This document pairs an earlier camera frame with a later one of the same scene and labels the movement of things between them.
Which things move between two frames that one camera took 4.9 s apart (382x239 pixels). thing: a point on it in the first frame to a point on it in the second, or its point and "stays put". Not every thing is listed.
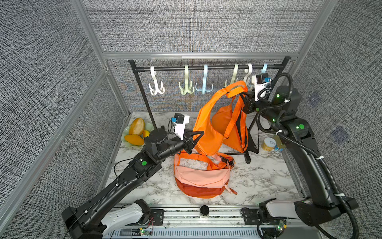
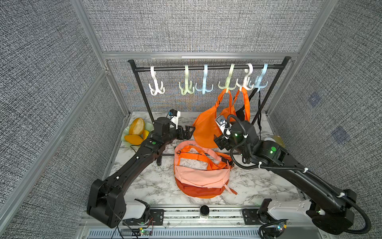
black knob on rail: x=204 y=211 stays put
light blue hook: x=204 y=89 stays put
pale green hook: x=233 y=79 to x=227 y=87
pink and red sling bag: x=201 y=176 stays put
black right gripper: x=249 y=96 to x=223 y=142
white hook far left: x=152 y=91 stays put
